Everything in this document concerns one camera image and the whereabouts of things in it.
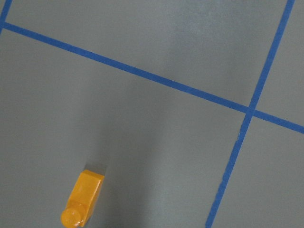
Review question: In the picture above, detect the orange trapezoid block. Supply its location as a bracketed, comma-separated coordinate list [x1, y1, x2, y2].
[60, 170, 105, 228]

